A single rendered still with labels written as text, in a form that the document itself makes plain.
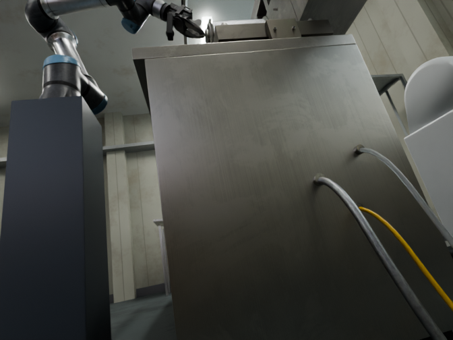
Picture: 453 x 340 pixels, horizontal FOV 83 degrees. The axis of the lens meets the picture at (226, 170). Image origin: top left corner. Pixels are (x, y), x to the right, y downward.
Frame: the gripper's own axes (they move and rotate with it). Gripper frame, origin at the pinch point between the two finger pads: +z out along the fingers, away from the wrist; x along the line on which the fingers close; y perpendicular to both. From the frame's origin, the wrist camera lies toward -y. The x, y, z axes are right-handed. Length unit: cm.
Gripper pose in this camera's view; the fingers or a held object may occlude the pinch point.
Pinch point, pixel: (201, 34)
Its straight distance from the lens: 129.5
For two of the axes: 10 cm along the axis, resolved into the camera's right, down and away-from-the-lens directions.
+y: 4.8, -8.1, 3.4
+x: -1.1, 3.3, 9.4
